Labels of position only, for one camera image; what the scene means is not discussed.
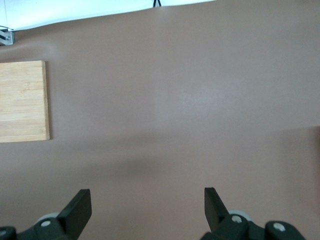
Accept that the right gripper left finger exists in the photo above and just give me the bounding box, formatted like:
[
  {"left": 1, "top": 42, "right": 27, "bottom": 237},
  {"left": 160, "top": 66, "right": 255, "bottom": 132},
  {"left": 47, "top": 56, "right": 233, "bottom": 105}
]
[{"left": 0, "top": 189, "right": 92, "bottom": 240}]

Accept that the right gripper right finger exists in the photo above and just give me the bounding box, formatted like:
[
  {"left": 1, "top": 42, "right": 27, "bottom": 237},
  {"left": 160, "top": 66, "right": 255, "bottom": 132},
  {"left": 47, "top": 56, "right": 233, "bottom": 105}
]
[{"left": 201, "top": 187, "right": 305, "bottom": 240}]

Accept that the wooden cutting board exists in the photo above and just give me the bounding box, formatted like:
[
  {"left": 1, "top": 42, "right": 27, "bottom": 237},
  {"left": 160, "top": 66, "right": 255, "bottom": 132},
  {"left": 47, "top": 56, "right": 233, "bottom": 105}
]
[{"left": 0, "top": 60, "right": 51, "bottom": 144}]

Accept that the aluminium table edge bracket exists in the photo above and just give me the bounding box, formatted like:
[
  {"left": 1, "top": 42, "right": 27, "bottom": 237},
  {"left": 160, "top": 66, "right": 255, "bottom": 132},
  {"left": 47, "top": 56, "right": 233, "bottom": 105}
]
[{"left": 0, "top": 24, "right": 15, "bottom": 47}]

